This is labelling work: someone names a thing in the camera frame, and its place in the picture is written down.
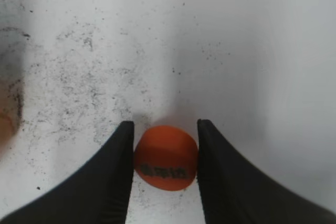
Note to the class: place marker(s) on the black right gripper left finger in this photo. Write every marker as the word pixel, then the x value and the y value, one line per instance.
pixel 98 192

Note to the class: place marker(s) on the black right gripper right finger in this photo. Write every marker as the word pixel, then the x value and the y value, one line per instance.
pixel 233 190

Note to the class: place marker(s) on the oolong tea plastic bottle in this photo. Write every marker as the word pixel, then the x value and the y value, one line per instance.
pixel 12 101

